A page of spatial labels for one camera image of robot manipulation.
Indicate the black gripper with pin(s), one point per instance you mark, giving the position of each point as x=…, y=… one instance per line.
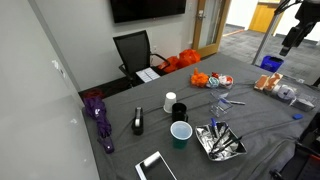
x=296, y=35

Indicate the silver marker with blue cap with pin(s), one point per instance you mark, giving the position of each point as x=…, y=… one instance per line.
x=235, y=102

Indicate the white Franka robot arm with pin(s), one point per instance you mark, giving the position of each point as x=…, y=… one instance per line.
x=311, y=11

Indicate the blue capped marker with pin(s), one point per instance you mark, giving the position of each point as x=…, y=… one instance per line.
x=215, y=126

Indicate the black marker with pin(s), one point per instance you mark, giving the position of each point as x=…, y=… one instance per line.
x=221, y=136
x=226, y=145

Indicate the black cup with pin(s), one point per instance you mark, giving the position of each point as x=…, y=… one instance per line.
x=179, y=111

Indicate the white paper cup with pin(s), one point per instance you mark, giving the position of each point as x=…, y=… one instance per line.
x=170, y=101

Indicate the teal plastic cup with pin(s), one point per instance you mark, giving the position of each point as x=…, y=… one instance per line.
x=181, y=131

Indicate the blue recycling bin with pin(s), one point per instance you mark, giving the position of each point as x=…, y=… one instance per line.
x=271, y=63

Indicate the grey metal pole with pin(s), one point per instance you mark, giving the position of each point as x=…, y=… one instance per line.
x=266, y=36

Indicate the clear plastic container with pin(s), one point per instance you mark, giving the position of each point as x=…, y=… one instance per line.
x=305, y=95

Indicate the white rectangular box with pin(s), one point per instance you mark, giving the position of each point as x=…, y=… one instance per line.
x=303, y=104

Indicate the red and white tape roll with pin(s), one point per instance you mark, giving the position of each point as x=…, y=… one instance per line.
x=226, y=81

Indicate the small blue object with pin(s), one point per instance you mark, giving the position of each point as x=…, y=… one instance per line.
x=297, y=116

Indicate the small red object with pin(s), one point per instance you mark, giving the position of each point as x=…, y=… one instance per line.
x=215, y=75

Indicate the grey tablecloth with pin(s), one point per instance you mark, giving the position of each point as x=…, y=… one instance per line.
x=253, y=133

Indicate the wooden door with glass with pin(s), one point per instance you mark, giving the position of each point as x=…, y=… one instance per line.
x=197, y=36

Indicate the orange crumpled object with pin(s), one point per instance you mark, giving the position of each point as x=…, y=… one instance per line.
x=199, y=80

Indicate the orange plastic bag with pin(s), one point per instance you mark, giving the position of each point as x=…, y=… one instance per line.
x=170, y=65
x=189, y=57

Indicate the silver foil tray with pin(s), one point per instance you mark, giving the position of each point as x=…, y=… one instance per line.
x=203, y=136

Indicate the white paper sheets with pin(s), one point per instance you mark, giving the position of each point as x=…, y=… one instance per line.
x=147, y=74

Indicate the black mesh office chair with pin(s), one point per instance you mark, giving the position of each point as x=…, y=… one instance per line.
x=133, y=50

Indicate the dark red object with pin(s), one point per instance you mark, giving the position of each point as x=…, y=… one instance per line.
x=93, y=93

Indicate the purple folded umbrella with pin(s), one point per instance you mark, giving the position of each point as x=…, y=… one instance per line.
x=98, y=113

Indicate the black wall monitor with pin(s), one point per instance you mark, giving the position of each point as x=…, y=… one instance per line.
x=146, y=10

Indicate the tablet with white frame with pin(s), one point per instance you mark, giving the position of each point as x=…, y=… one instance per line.
x=156, y=168

